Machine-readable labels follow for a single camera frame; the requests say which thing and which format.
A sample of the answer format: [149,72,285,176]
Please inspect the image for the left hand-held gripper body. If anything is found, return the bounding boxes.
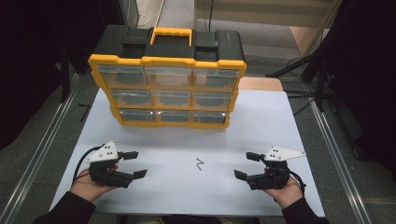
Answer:
[84,140,135,189]

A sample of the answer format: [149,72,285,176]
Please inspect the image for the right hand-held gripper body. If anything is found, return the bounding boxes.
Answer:
[247,146,306,191]

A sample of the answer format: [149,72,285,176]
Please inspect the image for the clear plastic drawer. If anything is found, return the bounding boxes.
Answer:
[120,108,157,123]

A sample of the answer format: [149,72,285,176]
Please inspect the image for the yellow and black organizer case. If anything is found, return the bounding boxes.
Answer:
[88,27,248,130]

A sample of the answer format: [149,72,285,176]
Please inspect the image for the person's right hand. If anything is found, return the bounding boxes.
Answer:
[262,174,304,209]

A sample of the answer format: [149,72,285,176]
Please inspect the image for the person's left hand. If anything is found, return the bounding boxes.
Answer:
[69,164,120,203]

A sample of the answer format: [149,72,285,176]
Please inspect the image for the grid of clear drawers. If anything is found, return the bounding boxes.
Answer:
[96,64,240,124]

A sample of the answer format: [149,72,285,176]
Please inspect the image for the black metal stand leg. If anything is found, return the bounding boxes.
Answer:
[315,59,329,112]

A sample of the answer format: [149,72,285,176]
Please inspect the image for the black metal stand bar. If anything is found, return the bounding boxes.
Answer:
[265,51,316,78]

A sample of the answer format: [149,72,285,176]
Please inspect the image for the dark curtain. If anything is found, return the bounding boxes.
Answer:
[0,0,125,152]
[323,0,396,171]

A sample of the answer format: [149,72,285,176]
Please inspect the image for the beige wooden cabinet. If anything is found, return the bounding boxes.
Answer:
[194,0,344,57]

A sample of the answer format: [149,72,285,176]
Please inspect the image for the left hand-held gripper black cable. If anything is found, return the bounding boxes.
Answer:
[72,144,106,186]

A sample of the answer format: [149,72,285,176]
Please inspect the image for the hand-held gripper black cable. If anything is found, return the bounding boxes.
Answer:
[289,170,307,197]
[72,144,106,186]

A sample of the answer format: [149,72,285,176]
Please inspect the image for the right hand-held gripper black cable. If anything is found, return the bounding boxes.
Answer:
[289,170,307,197]

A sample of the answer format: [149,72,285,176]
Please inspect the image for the aluminium floor rail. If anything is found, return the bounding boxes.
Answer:
[307,97,375,224]
[0,73,82,224]

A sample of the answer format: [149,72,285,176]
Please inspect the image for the black floor cables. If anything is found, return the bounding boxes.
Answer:
[283,57,316,117]

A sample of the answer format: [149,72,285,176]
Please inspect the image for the thin white cable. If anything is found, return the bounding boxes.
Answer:
[134,13,152,28]

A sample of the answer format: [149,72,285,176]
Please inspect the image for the thin black hanging cable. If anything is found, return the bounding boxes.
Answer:
[207,0,216,32]

